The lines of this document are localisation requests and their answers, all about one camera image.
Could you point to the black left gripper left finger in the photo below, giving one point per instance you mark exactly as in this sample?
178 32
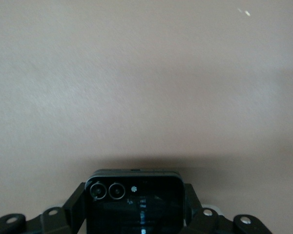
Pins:
56 219

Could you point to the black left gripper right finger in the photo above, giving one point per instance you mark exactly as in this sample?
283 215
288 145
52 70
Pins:
205 219

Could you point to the black flip phone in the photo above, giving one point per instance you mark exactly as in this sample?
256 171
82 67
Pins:
136 207

